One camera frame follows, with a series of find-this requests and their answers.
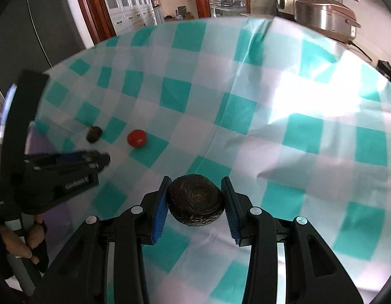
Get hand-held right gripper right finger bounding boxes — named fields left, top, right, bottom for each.
left=221, top=176, right=364, bottom=304

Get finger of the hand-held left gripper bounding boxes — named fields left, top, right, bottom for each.
left=25, top=150, right=103, bottom=165
left=35, top=154, right=111, bottom=174

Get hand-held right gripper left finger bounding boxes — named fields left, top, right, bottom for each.
left=48, top=176, right=172, bottom=304

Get person's left forearm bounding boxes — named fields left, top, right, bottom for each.
left=0, top=225, right=28, bottom=304

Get person's left hand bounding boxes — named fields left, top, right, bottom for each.
left=0, top=214, right=50, bottom=274

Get red cherry tomato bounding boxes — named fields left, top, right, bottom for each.
left=127, top=129, right=148, bottom=148

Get teal checked tablecloth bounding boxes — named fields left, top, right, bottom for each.
left=25, top=15, right=391, bottom=304

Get dark grey refrigerator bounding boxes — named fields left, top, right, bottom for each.
left=0, top=0, right=95, bottom=108

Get white cabinets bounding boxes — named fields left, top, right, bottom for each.
left=97, top=0, right=166, bottom=35

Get black object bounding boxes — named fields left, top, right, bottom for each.
left=376, top=60, right=391, bottom=87

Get stainless steel cooker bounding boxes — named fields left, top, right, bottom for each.
left=293, top=0, right=362, bottom=43

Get white kitchen appliance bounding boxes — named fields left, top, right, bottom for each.
left=277, top=0, right=310, bottom=20

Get wooden door frame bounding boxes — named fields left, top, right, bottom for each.
left=72, top=0, right=117, bottom=46

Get black power cable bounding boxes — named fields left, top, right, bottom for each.
left=349, top=40, right=373, bottom=61

